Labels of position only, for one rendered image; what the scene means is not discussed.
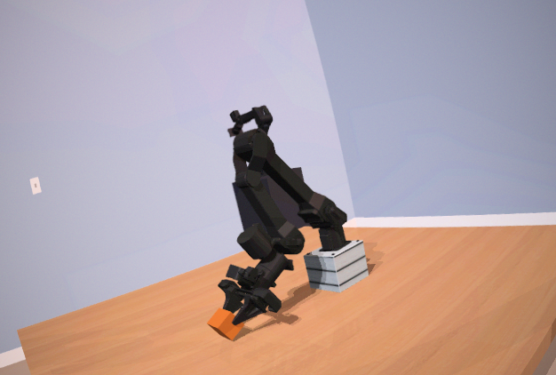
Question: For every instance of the orange cube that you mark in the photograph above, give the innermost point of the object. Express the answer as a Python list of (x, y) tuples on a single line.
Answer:
[(221, 322)]

